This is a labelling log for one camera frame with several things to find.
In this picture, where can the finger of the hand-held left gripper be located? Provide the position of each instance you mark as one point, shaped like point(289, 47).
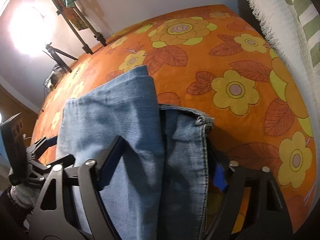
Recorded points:
point(42, 146)

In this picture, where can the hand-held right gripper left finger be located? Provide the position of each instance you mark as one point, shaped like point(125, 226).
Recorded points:
point(107, 170)

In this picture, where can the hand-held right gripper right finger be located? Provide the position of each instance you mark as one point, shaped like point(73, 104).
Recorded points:
point(220, 177)

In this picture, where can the light blue denim pants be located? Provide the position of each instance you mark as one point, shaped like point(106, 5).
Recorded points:
point(137, 130)

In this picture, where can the person's left hand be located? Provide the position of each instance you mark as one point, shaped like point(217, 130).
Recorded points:
point(22, 196)

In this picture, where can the black power adapter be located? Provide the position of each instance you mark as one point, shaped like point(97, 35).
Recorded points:
point(53, 78)

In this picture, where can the tall silver tripod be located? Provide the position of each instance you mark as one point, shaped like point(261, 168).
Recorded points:
point(75, 30)

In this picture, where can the orange floral blanket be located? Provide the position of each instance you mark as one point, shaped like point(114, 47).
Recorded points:
point(200, 55)

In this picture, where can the green striped white pillow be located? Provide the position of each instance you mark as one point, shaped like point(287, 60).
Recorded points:
point(287, 30)

